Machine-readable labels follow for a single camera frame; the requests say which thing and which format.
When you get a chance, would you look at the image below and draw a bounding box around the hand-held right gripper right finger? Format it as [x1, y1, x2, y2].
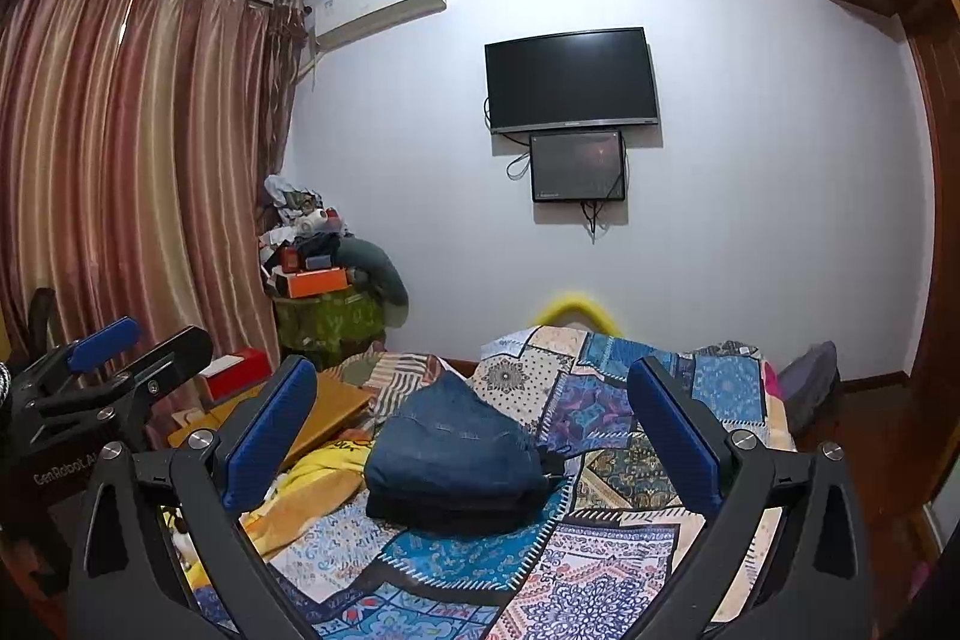
[626, 355, 875, 640]

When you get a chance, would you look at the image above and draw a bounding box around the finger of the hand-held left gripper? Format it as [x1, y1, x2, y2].
[11, 317, 143, 420]
[105, 326, 215, 417]

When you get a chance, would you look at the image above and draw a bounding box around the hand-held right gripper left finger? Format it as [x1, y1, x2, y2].
[67, 355, 323, 640]

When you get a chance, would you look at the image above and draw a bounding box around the blue denim jacket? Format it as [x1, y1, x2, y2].
[364, 374, 554, 515]

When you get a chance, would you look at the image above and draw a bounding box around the red box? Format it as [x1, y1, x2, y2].
[204, 347, 272, 402]

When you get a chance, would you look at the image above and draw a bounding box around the yellow blanket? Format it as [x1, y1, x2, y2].
[169, 436, 376, 590]

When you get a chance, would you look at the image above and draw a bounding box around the patchwork printed bedspread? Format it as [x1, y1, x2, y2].
[191, 323, 796, 640]

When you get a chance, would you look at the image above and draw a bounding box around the purple grey cloth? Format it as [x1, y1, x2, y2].
[776, 340, 842, 435]

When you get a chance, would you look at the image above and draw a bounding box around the striped cloth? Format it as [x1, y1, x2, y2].
[336, 346, 482, 425]

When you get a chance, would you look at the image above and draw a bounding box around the orange box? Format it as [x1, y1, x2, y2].
[274, 265, 355, 301]

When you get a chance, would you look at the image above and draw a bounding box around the yellow curved tube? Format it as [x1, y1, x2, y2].
[531, 289, 626, 338]

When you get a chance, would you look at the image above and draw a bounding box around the striped pink curtain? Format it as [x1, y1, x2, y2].
[0, 0, 313, 390]

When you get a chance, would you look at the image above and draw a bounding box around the pile of clutter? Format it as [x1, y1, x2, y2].
[259, 173, 355, 281]

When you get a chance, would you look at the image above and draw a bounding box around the grey pillow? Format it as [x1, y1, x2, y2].
[334, 237, 410, 330]

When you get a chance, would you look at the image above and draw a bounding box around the black garment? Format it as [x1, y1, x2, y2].
[367, 445, 572, 534]

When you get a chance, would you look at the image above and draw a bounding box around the black monitor cable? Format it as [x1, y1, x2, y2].
[581, 199, 613, 245]

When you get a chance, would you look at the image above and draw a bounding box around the small wall monitor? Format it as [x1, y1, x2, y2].
[529, 130, 628, 205]

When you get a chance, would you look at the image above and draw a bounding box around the wooden door with frame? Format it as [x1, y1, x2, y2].
[896, 0, 960, 513]

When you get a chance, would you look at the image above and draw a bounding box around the black wall television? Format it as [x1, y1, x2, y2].
[484, 26, 662, 136]

